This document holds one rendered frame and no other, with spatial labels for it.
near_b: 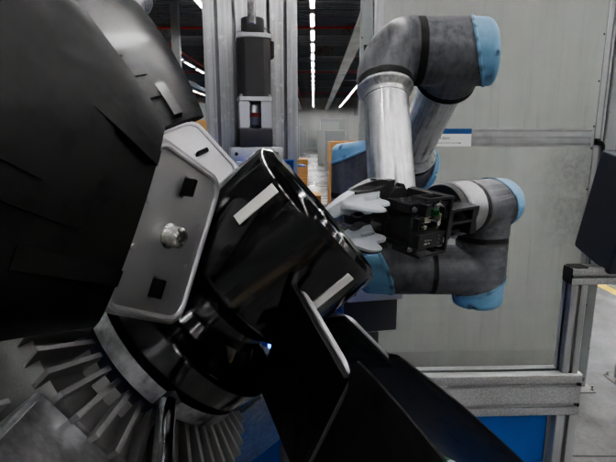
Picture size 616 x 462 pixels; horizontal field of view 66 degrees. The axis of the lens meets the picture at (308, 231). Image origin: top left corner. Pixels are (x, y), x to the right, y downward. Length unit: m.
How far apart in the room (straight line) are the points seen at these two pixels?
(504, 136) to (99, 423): 2.27
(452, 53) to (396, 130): 0.17
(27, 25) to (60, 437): 0.19
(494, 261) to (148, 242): 0.56
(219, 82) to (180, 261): 1.10
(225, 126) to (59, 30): 1.12
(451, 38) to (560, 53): 1.71
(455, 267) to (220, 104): 0.83
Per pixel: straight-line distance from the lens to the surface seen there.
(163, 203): 0.25
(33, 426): 0.28
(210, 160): 0.37
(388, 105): 0.79
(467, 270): 0.72
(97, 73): 0.22
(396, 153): 0.75
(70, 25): 0.22
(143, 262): 0.25
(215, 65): 1.35
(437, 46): 0.86
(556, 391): 1.00
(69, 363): 0.30
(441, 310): 2.48
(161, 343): 0.29
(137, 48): 0.45
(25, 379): 0.31
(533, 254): 2.57
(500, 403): 0.97
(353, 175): 1.19
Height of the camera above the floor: 1.27
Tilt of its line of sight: 11 degrees down
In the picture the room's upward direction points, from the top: straight up
